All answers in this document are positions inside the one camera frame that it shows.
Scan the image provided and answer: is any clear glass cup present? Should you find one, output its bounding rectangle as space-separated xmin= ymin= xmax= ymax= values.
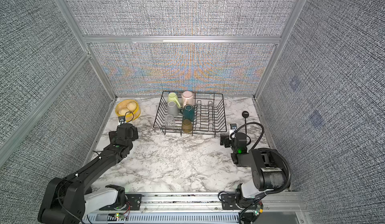
xmin=164 ymin=115 xmax=175 ymax=129

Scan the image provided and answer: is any grey mug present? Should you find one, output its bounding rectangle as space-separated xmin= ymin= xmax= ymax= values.
xmin=167 ymin=101 xmax=179 ymax=118

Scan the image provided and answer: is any amber glass cup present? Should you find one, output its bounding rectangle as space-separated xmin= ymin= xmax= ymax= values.
xmin=181 ymin=119 xmax=193 ymax=133

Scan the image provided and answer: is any light green mug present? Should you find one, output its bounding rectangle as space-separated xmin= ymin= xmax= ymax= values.
xmin=167 ymin=92 xmax=181 ymax=109

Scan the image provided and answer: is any dark green mug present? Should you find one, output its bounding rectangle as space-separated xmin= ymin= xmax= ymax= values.
xmin=180 ymin=105 xmax=195 ymax=122

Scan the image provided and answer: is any pink iridescent mug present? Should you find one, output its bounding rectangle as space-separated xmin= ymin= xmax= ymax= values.
xmin=181 ymin=91 xmax=195 ymax=107

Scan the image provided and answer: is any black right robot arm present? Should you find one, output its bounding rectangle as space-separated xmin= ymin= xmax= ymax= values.
xmin=219 ymin=122 xmax=292 ymax=210

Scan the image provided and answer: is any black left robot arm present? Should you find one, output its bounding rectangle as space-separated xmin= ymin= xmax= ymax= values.
xmin=38 ymin=123 xmax=139 ymax=224

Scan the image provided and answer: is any left steamed bun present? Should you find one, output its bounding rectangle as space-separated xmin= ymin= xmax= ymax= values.
xmin=118 ymin=108 xmax=130 ymax=116

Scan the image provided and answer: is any steamed bun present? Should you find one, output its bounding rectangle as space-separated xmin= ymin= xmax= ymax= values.
xmin=118 ymin=108 xmax=130 ymax=116
xmin=126 ymin=101 xmax=137 ymax=112

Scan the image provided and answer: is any yellow bamboo steamer basket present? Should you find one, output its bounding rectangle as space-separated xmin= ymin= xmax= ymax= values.
xmin=115 ymin=99 xmax=141 ymax=122

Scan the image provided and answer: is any right steamed bun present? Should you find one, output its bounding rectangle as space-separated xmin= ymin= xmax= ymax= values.
xmin=126 ymin=101 xmax=137 ymax=112

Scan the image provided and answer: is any black ladle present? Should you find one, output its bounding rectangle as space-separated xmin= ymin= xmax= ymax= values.
xmin=242 ymin=111 xmax=249 ymax=134

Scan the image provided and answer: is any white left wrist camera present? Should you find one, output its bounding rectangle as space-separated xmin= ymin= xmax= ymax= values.
xmin=118 ymin=116 xmax=126 ymax=124

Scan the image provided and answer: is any black wire dish rack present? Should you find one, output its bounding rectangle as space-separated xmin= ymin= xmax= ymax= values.
xmin=153 ymin=91 xmax=228 ymax=136

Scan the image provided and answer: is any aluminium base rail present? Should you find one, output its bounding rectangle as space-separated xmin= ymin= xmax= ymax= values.
xmin=83 ymin=192 xmax=312 ymax=224

